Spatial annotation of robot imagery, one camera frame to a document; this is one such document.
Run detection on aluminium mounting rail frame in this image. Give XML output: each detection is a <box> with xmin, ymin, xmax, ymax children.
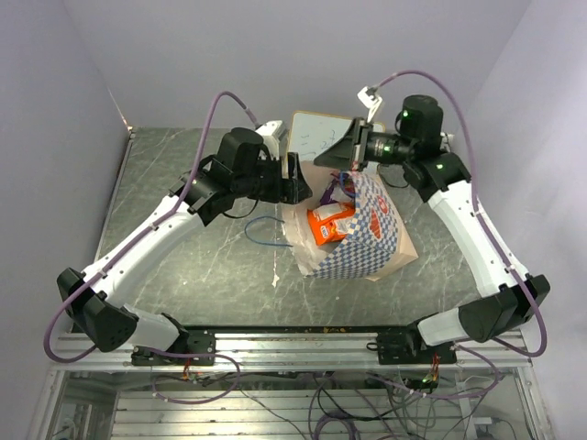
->
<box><xmin>30</xmin><ymin>326</ymin><xmax>554</xmax><ymax>439</ymax></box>

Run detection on blue checkered paper bag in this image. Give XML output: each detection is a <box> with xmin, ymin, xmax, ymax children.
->
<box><xmin>245</xmin><ymin>165</ymin><xmax>419</xmax><ymax>283</ymax></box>

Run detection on purple cable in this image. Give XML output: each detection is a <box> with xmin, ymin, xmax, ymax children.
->
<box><xmin>43</xmin><ymin>91</ymin><xmax>244</xmax><ymax>405</ymax></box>
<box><xmin>366</xmin><ymin>70</ymin><xmax>549</xmax><ymax>400</ymax></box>

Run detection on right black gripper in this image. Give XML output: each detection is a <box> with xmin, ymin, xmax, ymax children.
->
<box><xmin>315</xmin><ymin>116</ymin><xmax>416</xmax><ymax>171</ymax></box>

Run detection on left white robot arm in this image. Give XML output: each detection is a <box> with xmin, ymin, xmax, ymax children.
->
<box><xmin>57</xmin><ymin>121</ymin><xmax>312</xmax><ymax>364</ymax></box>

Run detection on orange snack packet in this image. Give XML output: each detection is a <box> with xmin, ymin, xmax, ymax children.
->
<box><xmin>306</xmin><ymin>203</ymin><xmax>355</xmax><ymax>246</ymax></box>

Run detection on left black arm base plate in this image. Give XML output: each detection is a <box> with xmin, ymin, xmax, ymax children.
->
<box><xmin>131</xmin><ymin>331</ymin><xmax>216</xmax><ymax>367</ymax></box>

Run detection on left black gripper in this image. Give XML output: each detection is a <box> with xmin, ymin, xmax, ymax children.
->
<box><xmin>234</xmin><ymin>151</ymin><xmax>314</xmax><ymax>205</ymax></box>

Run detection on purple snack packet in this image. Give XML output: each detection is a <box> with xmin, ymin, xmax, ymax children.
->
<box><xmin>319</xmin><ymin>171</ymin><xmax>356</xmax><ymax>205</ymax></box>

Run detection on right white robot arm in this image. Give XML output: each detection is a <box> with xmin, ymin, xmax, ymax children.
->
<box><xmin>314</xmin><ymin>94</ymin><xmax>550</xmax><ymax>363</ymax></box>

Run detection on small whiteboard on stand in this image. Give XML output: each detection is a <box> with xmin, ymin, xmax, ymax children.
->
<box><xmin>286</xmin><ymin>110</ymin><xmax>386</xmax><ymax>160</ymax></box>

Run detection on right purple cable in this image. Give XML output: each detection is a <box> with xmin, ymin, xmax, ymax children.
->
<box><xmin>366</xmin><ymin>70</ymin><xmax>549</xmax><ymax>400</ymax></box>

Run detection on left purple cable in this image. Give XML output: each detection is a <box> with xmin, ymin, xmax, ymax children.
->
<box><xmin>43</xmin><ymin>91</ymin><xmax>244</xmax><ymax>405</ymax></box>

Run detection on loose cables under frame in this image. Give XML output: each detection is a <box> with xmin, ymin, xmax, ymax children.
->
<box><xmin>150</xmin><ymin>366</ymin><xmax>505</xmax><ymax>440</ymax></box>

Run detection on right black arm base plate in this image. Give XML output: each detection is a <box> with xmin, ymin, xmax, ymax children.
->
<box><xmin>366</xmin><ymin>334</ymin><xmax>457</xmax><ymax>365</ymax></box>

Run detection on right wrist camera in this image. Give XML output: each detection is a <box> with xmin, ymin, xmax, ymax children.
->
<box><xmin>357</xmin><ymin>86</ymin><xmax>384</xmax><ymax>124</ymax></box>

